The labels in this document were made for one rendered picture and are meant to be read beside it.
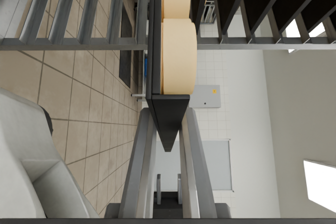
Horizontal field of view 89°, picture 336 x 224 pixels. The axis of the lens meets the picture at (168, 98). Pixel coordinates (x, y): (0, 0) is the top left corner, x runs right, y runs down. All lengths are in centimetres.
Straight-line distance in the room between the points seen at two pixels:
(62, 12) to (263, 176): 438
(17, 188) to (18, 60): 85
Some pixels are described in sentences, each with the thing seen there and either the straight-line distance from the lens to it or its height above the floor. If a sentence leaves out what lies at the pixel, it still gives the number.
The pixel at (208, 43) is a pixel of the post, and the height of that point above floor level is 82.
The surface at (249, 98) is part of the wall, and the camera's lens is 438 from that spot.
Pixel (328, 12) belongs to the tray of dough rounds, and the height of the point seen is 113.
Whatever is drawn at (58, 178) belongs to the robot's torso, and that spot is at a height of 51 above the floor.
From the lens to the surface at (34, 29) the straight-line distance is 76.
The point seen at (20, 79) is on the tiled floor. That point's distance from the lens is 106.
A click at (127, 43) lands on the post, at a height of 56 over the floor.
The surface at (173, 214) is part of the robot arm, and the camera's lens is 46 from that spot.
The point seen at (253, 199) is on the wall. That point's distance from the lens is 454.
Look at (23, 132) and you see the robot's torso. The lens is 32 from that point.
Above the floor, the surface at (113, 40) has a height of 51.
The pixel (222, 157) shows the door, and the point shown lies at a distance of 416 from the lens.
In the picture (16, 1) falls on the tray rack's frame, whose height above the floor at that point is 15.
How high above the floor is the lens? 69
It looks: level
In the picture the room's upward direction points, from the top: 90 degrees clockwise
